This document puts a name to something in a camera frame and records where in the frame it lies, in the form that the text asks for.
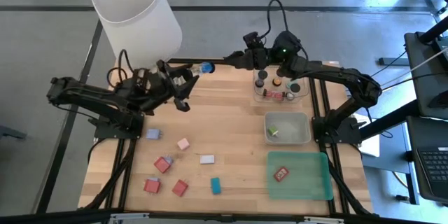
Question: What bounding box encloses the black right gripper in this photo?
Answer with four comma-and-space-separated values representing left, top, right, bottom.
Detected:
223, 45, 271, 71

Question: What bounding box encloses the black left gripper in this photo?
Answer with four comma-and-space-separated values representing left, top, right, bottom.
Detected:
138, 59, 200, 113

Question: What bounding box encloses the dark blue sand timer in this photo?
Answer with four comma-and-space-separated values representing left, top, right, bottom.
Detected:
254, 69, 269, 89

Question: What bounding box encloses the red sand timer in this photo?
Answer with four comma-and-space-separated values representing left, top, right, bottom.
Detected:
262, 89, 285, 102

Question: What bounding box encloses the lavender plug adapter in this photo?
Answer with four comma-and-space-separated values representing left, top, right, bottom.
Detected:
145, 127, 163, 140

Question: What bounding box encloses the pink plug adapter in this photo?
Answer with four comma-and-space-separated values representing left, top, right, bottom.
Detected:
176, 137, 191, 151

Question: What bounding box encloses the green sand timer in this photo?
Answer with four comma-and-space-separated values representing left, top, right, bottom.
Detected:
286, 80, 302, 94

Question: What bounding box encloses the grey plastic bin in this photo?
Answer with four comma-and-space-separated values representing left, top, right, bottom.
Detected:
264, 111, 312, 146

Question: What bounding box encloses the red printed card box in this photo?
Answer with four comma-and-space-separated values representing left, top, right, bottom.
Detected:
273, 166, 291, 183

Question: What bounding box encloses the clear plastic container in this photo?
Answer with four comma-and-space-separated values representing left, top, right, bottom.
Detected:
250, 66, 311, 108

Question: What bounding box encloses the silver lamp with white shade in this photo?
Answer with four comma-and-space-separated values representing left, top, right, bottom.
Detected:
87, 0, 185, 74

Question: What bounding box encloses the red plug adapter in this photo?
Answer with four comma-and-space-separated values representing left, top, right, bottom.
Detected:
171, 178, 190, 197
153, 155, 175, 174
143, 176, 162, 195

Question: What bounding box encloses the teal flat box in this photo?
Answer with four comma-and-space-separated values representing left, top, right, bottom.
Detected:
210, 176, 223, 196

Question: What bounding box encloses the white paper sheet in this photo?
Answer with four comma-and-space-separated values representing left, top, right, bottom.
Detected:
356, 133, 382, 158

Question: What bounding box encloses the grey stand foot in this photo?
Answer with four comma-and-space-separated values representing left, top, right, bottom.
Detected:
0, 124, 28, 141

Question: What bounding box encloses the black side desk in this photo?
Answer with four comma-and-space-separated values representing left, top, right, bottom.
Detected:
404, 31, 448, 120

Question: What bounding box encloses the black laptop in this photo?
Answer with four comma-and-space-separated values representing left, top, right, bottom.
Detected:
407, 115, 448, 204

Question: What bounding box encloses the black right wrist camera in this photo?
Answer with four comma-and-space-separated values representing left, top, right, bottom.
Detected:
242, 31, 264, 48

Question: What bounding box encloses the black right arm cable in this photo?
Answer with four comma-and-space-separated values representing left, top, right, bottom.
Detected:
260, 0, 311, 60

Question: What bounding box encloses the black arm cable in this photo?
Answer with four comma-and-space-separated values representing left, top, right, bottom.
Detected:
260, 0, 311, 60
106, 48, 137, 91

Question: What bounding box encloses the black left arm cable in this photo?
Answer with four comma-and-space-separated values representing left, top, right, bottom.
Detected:
106, 48, 137, 91

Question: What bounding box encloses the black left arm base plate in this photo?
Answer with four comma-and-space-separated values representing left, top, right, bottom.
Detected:
93, 111, 145, 141

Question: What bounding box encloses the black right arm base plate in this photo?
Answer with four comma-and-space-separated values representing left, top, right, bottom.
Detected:
312, 115, 362, 145

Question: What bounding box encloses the black aluminium table frame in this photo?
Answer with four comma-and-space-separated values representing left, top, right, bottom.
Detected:
33, 57, 381, 224

